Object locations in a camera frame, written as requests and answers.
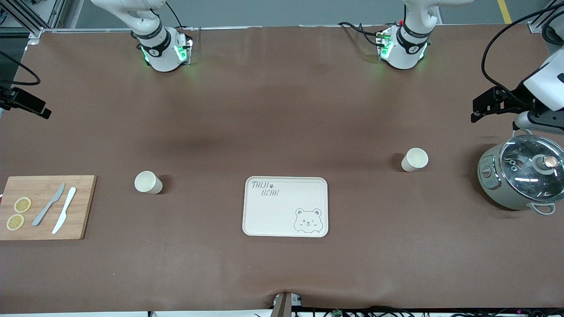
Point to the pale green electric pot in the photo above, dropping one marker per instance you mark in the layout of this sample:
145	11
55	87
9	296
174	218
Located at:
491	185

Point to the aluminium frame profile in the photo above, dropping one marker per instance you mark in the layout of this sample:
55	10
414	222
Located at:
535	26
26	22

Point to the white plastic cup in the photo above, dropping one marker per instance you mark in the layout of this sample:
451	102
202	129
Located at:
414	160
147	182

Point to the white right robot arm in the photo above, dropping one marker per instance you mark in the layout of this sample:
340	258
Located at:
161	57

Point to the wooden cutting board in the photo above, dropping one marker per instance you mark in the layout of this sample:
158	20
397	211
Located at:
83	207

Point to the grey plastic knife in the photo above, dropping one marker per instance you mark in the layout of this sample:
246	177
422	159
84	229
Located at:
48	204

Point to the yellow lemon slice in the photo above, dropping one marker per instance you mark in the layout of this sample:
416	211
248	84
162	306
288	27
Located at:
15	222
22	204

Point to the brown table cover sheet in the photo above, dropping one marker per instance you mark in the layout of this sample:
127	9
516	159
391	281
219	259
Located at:
282	110

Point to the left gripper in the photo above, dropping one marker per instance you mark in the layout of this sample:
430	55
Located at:
516	99

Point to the cream bear print tray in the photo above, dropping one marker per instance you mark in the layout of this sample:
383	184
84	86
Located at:
273	211

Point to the glass pot lid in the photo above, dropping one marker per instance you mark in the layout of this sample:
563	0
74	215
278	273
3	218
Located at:
524	167

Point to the white plastic knife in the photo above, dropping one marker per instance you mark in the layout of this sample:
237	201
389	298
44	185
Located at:
64	210

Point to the metal table edge bracket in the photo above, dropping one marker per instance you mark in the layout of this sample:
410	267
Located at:
284	306

